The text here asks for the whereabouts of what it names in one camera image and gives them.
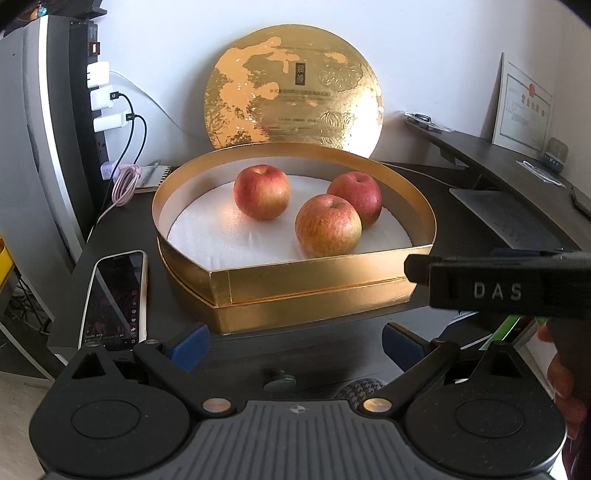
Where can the small card stand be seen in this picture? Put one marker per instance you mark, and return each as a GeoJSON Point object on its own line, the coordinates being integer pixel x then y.
{"type": "Point", "coordinates": [555, 155]}

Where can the gold gift box base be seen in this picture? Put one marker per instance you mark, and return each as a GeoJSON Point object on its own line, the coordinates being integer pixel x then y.
{"type": "Point", "coordinates": [288, 293]}

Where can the gold round box lid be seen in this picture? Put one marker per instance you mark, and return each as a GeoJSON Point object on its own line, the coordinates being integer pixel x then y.
{"type": "Point", "coordinates": [297, 84]}

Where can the clear tray with items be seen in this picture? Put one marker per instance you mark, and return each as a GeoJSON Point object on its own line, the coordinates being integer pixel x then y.
{"type": "Point", "coordinates": [426, 122]}

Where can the red streaked apple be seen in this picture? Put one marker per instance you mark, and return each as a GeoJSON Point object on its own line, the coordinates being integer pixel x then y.
{"type": "Point", "coordinates": [327, 225]}

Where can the middle white charger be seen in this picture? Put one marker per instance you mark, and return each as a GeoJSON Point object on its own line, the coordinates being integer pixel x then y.
{"type": "Point", "coordinates": [103, 97]}

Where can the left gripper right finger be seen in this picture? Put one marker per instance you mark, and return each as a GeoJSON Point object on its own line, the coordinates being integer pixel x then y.
{"type": "Point", "coordinates": [475, 412]}

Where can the grey paper stack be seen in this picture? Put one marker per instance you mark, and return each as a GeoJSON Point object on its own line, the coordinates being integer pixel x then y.
{"type": "Point", "coordinates": [510, 219]}

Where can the bottom white charger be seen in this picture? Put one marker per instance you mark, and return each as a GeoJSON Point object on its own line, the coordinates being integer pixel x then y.
{"type": "Point", "coordinates": [112, 121]}

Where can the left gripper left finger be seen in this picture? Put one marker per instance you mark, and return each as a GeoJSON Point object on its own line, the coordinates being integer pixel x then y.
{"type": "Point", "coordinates": [120, 414]}

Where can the white charger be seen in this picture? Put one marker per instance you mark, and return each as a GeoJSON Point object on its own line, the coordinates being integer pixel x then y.
{"type": "Point", "coordinates": [103, 97]}
{"type": "Point", "coordinates": [98, 74]}
{"type": "Point", "coordinates": [112, 121]}

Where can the top white charger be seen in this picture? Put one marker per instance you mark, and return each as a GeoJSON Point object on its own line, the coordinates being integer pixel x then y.
{"type": "Point", "coordinates": [98, 74]}

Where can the houndstooth chair seat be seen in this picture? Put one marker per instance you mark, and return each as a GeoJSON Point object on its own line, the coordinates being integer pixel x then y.
{"type": "Point", "coordinates": [359, 389]}

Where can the white-cased smartphone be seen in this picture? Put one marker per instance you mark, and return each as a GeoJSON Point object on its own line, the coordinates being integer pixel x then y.
{"type": "Point", "coordinates": [115, 307]}

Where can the deep red apple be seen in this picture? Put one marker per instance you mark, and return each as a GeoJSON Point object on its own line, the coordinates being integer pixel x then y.
{"type": "Point", "coordinates": [362, 192]}

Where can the dark curved desk shelf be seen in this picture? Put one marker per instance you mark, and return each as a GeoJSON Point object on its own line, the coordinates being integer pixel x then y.
{"type": "Point", "coordinates": [502, 167]}

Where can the person's right hand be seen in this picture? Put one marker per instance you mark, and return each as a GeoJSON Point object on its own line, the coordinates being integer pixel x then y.
{"type": "Point", "coordinates": [572, 409]}

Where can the red apple with yellow patch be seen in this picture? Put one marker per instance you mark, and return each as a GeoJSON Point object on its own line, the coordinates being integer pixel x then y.
{"type": "Point", "coordinates": [262, 192]}

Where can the framed certificate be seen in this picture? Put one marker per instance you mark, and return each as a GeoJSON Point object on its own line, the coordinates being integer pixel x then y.
{"type": "Point", "coordinates": [524, 108]}

